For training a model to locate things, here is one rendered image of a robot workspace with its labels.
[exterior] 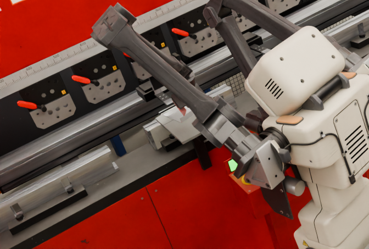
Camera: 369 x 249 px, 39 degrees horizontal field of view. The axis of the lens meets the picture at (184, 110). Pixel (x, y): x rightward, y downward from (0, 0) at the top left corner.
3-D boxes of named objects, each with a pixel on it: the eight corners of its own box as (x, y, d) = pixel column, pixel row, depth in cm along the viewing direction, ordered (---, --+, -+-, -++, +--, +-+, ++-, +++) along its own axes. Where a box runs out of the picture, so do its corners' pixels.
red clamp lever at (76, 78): (73, 75, 176) (100, 82, 181) (71, 72, 180) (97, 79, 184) (72, 81, 176) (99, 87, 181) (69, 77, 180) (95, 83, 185)
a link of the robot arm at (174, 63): (97, 43, 129) (125, 10, 128) (85, 30, 131) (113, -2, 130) (174, 93, 166) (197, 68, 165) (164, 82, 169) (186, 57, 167)
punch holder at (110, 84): (90, 106, 186) (72, 66, 179) (85, 99, 194) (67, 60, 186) (127, 88, 190) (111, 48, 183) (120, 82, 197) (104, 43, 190)
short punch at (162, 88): (156, 95, 200) (147, 74, 196) (154, 94, 202) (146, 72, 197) (178, 84, 202) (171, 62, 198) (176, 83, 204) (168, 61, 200)
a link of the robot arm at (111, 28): (83, 34, 121) (111, 2, 120) (88, 31, 134) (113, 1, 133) (222, 152, 130) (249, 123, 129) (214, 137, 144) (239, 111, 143)
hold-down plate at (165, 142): (167, 152, 201) (165, 146, 200) (162, 147, 206) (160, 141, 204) (231, 117, 209) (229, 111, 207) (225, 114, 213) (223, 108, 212)
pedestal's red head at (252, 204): (256, 220, 184) (243, 181, 176) (235, 198, 198) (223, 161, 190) (302, 193, 189) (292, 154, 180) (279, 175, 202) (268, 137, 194)
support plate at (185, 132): (183, 144, 180) (182, 142, 179) (155, 120, 202) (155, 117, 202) (226, 121, 184) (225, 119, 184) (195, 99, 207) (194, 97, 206)
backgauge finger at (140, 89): (159, 113, 207) (155, 103, 205) (138, 95, 230) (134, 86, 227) (185, 100, 210) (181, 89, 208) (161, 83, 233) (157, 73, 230)
